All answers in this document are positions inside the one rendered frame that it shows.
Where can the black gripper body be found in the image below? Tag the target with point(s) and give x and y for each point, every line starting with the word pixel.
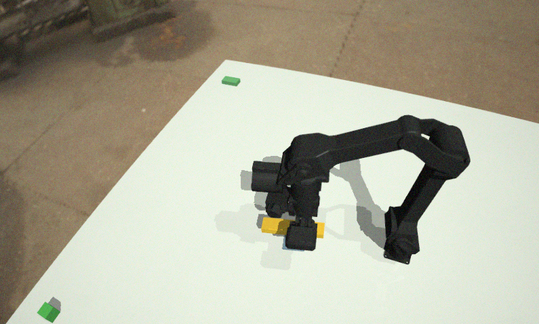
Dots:
pixel 303 236

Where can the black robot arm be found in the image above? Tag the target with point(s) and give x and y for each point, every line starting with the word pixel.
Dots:
pixel 309 158

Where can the yellow bar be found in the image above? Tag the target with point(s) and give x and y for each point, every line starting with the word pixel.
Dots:
pixel 279 226

